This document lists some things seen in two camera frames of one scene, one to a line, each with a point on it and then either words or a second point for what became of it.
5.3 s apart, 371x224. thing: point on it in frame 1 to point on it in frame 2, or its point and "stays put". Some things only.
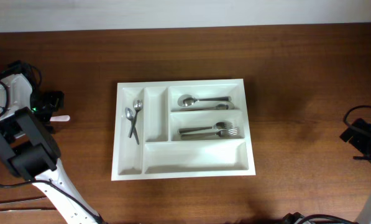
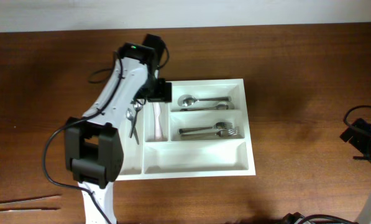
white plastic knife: (60, 118) to (158, 133)
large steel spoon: (189, 100) stays put
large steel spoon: (219, 107) stays put
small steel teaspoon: (137, 106) stays put
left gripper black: (56, 99) to (164, 89)
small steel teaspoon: (130, 116) stays put
